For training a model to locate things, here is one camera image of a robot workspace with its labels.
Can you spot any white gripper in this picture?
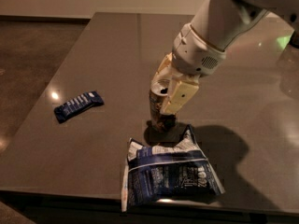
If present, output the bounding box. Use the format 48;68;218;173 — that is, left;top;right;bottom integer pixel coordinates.
152;23;226;115

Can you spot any orange soda can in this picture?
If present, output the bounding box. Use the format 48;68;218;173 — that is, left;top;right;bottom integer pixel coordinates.
149;79;177;133

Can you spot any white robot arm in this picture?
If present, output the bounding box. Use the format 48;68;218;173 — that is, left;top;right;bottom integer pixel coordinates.
150;0;299;116

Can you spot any blue chip bag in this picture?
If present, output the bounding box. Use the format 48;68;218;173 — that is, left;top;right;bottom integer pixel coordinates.
121;125;224;212

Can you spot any dark blue snack bar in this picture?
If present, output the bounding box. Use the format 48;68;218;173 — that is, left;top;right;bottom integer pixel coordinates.
54;91;104;123

